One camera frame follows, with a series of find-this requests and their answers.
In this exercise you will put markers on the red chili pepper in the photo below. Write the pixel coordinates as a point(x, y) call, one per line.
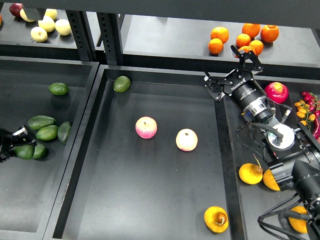
point(316, 129)

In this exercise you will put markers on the pale peach apple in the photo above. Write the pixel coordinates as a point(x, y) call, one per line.
point(186, 140)

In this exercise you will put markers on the dark red apple on shelf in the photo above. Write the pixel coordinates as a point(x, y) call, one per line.
point(15, 9)

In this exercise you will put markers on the green avocado upper of cluster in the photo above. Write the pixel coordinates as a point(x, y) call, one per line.
point(40, 121)

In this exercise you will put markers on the orange far left top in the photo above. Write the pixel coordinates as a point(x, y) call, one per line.
point(221, 33)

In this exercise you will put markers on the orange right of centre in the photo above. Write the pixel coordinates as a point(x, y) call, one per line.
point(257, 45)

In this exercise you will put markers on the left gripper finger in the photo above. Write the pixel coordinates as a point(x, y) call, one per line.
point(23, 136)

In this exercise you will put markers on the orange top centre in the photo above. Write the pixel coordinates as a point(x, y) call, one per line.
point(251, 29)

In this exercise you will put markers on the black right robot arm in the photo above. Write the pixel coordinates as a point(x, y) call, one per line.
point(292, 154)

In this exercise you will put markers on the orange top right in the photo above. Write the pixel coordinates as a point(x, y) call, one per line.
point(269, 33)

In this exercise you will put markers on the dark green avocado by wall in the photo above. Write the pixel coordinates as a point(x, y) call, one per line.
point(64, 131)

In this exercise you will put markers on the black perforated rack post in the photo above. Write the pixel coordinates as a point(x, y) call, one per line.
point(110, 34)
point(81, 32)

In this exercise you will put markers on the orange far left bottom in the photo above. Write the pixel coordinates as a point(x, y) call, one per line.
point(215, 46)

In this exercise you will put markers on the red apple right tray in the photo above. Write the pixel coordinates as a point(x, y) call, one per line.
point(277, 92)

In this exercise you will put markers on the pale yellow pear top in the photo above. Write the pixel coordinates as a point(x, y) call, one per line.
point(52, 13)

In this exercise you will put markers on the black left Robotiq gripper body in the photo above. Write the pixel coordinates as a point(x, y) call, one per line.
point(5, 145)

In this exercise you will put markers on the black perforated rack post left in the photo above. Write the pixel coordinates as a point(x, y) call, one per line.
point(81, 32)

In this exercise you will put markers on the yellow pear middle right tray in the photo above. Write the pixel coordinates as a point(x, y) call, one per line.
point(269, 180)

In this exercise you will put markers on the cherry tomato and pepper bunch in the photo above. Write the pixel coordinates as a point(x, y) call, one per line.
point(308, 108)

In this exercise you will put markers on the pale yellow pear under label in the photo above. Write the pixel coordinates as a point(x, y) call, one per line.
point(24, 16)

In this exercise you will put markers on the black centre tray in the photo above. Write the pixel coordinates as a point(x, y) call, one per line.
point(125, 187)

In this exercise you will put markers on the small orange centre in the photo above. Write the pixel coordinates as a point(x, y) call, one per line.
point(242, 40)

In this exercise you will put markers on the green avocado lower of cluster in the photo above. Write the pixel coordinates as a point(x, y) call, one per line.
point(39, 151)

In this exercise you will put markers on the pale yellow pear front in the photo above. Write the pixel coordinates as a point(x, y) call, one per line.
point(38, 34)

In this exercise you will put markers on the black right tray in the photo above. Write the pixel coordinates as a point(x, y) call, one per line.
point(245, 202)

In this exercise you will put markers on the yellow pear with long stem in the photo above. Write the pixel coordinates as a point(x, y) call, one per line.
point(251, 173)

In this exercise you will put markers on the green avocado far left tray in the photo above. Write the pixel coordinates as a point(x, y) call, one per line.
point(58, 88)

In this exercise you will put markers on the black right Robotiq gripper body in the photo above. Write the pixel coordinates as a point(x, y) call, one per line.
point(247, 95)

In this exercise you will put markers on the green avocado at tray corner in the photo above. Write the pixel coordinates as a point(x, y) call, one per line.
point(121, 84)

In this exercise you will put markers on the pink red apple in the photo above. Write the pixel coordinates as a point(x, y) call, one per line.
point(146, 127)

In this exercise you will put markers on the black tray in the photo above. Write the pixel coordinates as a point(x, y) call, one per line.
point(29, 189)
point(245, 202)
point(125, 187)

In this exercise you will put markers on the pale yellow pear middle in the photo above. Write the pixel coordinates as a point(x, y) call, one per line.
point(47, 23)

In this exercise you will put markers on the black left tray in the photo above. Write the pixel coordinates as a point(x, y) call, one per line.
point(29, 189)

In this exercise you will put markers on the orange front of group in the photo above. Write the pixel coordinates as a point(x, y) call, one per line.
point(246, 49)

